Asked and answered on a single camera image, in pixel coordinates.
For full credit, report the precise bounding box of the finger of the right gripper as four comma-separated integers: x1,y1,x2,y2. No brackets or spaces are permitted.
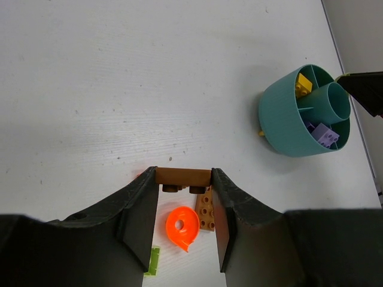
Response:
337,71,383,117

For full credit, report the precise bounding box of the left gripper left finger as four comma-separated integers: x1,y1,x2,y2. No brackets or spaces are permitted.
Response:
1,167,159,286

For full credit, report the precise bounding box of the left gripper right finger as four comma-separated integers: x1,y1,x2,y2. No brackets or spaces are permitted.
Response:
211,169,382,286

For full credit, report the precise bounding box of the small yellow lego brick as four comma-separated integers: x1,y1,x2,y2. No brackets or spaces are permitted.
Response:
295,73,313,99

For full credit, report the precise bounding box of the light purple square lego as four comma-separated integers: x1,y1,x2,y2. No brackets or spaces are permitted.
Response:
311,123,339,148

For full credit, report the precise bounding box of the small brown lego plate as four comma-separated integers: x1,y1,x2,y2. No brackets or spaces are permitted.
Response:
155,167,211,194

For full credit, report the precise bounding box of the dark purple long lego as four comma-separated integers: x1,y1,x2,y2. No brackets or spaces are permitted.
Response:
303,120,316,133

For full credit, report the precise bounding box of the green hollow lego brick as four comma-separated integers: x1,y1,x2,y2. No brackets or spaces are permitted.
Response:
144,246,160,277

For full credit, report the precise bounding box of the teal round divided container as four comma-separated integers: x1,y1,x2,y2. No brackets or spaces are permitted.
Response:
259,64,351,157

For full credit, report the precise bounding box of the brown long lego plate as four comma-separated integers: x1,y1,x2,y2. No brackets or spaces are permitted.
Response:
194,187,215,231

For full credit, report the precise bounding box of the orange round lego dish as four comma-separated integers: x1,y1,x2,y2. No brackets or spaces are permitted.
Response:
165,206,200,252

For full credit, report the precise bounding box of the aluminium rail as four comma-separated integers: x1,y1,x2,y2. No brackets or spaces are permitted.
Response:
322,1,382,199

